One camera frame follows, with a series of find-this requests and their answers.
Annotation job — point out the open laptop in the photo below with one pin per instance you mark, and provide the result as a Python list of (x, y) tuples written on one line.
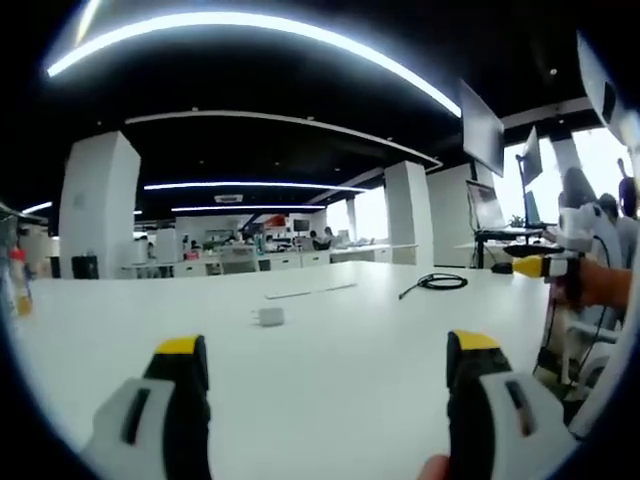
[(487, 207)]

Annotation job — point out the black standing desk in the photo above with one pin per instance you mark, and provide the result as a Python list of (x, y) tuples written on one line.
[(505, 235)]

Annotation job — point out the person's left hand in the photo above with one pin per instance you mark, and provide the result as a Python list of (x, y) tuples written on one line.
[(434, 469)]

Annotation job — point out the flat white keyboard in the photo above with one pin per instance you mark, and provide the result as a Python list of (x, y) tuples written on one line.
[(310, 290)]

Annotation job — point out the long ceiling light strip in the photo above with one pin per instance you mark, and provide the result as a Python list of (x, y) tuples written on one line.
[(240, 30)]

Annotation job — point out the black box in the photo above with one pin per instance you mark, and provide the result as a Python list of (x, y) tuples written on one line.
[(85, 267)]

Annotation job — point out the white office chair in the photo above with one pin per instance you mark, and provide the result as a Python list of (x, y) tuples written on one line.
[(585, 345)]

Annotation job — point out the orange drink bottle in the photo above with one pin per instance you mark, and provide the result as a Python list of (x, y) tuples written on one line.
[(20, 282)]

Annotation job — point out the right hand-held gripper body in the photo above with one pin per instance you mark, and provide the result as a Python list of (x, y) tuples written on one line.
[(580, 222)]

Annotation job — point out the black mouse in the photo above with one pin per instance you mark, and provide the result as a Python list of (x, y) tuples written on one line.
[(500, 268)]

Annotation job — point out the white charger adapter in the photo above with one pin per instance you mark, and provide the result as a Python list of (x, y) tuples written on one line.
[(270, 317)]

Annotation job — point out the large black monitor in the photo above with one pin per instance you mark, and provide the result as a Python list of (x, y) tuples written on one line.
[(482, 132)]

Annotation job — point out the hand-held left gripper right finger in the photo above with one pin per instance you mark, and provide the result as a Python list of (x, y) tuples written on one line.
[(480, 400)]

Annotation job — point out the white device with black patch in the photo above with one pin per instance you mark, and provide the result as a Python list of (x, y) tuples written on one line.
[(607, 90)]

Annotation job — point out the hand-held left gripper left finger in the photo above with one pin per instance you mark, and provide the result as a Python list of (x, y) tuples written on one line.
[(170, 400)]

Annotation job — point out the white desk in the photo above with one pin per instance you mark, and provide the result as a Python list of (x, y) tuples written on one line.
[(320, 360)]

